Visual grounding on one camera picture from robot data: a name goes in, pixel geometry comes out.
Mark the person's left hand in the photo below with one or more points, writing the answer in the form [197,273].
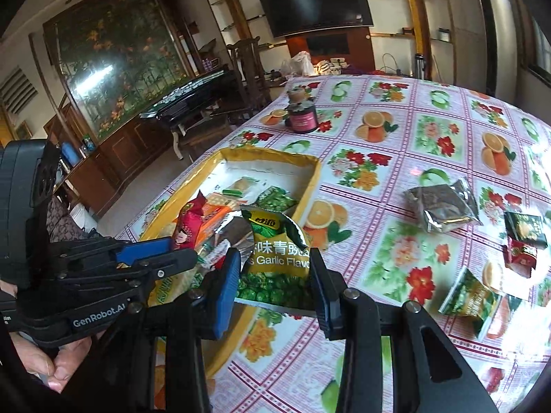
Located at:
[43,361]

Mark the dark red snack packet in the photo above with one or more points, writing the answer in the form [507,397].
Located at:
[518,258]

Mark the yellow green pea packet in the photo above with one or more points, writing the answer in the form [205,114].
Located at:
[275,262]

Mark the white plastic bag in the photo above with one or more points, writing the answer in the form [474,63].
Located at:
[299,63]

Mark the orange snack packet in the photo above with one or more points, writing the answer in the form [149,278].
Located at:
[217,211]

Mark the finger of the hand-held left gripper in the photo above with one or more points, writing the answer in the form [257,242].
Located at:
[172,262]
[142,249]

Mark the wooden cabinet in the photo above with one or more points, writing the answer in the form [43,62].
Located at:
[125,150]

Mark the dark green snack packet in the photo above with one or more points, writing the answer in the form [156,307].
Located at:
[527,226]

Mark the large framed flower painting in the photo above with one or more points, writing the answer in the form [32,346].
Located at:
[116,60]

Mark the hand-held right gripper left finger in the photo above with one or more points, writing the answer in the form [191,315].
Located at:
[226,301]

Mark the dark wooden chair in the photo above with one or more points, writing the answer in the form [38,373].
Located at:
[249,73]

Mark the cracker packet with green end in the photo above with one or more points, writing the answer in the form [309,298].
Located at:
[241,186]

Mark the wall air vent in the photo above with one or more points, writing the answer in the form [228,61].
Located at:
[17,90]

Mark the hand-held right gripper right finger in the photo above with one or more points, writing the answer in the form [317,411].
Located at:
[323,299]

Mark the window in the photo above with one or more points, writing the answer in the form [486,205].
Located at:
[540,47]

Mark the black flat television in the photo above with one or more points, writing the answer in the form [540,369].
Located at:
[314,2]

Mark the pink jar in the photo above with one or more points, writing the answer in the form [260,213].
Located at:
[303,118]

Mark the green yellow snack packet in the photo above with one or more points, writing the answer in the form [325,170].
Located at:
[172,288]

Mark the yellow cardboard tray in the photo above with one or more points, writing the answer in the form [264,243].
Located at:
[275,172]

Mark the black glossy table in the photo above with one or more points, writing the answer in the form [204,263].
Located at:
[193,94]

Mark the small tan-lidded jar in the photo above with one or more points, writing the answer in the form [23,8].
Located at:
[297,94]

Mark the metal thermos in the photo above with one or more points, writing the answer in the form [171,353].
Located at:
[420,65]

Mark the green gold snack packet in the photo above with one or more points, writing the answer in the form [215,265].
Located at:
[469,299]

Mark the floral plastic tablecloth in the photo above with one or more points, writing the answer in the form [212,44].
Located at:
[370,150]

